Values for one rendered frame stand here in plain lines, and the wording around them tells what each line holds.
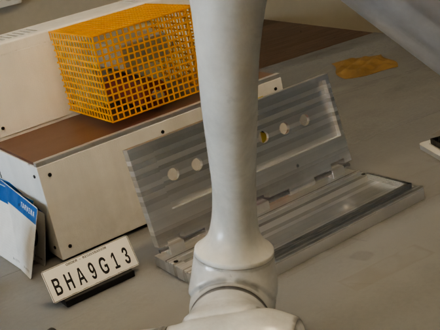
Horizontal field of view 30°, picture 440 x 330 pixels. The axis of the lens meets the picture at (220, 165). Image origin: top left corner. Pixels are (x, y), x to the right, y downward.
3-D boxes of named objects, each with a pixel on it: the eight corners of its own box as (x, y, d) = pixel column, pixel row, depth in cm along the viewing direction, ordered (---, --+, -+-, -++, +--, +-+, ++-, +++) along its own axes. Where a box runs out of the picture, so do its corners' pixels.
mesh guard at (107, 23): (112, 123, 152) (91, 36, 147) (68, 110, 169) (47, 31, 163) (213, 86, 163) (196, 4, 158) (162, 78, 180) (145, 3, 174)
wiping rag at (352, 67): (404, 67, 229) (403, 61, 228) (342, 80, 229) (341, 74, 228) (383, 52, 250) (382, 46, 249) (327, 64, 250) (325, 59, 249)
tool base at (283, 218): (224, 303, 124) (219, 282, 123) (156, 266, 141) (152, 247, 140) (425, 198, 145) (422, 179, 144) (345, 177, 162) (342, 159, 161)
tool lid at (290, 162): (126, 150, 134) (122, 150, 136) (162, 256, 137) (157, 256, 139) (327, 73, 155) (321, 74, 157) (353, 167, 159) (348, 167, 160)
